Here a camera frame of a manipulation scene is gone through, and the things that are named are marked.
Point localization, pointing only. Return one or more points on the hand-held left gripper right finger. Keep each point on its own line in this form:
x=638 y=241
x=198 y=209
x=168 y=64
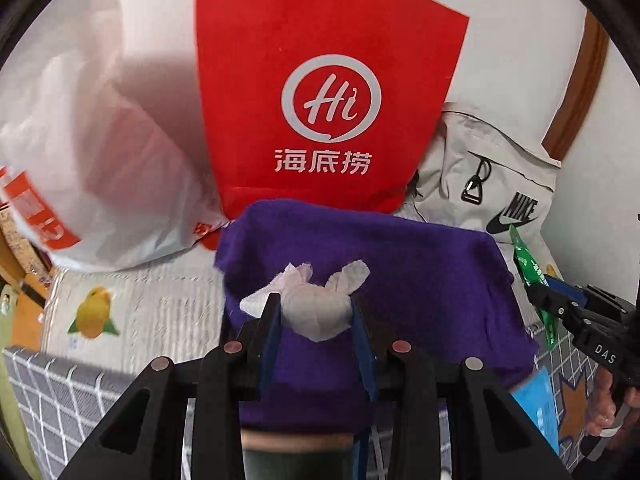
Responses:
x=362 y=355

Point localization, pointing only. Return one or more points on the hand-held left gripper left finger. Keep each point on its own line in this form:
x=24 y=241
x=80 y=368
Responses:
x=270 y=340

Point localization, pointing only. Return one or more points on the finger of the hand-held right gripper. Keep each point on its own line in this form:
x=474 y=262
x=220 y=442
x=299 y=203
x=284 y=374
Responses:
x=567 y=290
x=552 y=305

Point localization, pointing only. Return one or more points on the green plastic packet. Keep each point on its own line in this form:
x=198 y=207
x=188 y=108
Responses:
x=527 y=260

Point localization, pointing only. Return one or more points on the white tissue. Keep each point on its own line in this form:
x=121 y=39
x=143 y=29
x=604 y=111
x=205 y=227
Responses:
x=315 y=307

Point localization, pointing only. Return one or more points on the person's right hand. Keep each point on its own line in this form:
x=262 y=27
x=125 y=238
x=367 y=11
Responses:
x=602 y=405

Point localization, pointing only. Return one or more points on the purple towel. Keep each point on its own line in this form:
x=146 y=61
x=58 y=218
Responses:
x=425 y=280

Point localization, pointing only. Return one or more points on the blue tissue pack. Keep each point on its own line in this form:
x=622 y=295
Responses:
x=537 y=410

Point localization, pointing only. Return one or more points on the white fruit-print mat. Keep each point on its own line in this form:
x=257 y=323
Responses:
x=160 y=310

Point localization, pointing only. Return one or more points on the dark green tin box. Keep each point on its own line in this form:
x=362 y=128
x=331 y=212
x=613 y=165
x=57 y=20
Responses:
x=295 y=460

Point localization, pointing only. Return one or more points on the grey waist bag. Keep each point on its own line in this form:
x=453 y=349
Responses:
x=480 y=160

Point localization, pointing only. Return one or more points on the grey checked blanket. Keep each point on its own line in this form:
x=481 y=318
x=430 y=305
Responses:
x=60 y=400

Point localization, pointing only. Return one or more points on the white plastic shopping bag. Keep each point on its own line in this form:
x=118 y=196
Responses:
x=100 y=160

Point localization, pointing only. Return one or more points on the brown cardboard box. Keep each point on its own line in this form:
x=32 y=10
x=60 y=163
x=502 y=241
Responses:
x=20 y=250

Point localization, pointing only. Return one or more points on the red paper bag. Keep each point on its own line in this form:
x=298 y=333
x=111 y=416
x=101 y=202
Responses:
x=330 y=40

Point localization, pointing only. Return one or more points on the wooden door frame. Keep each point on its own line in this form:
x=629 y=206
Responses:
x=580 y=85

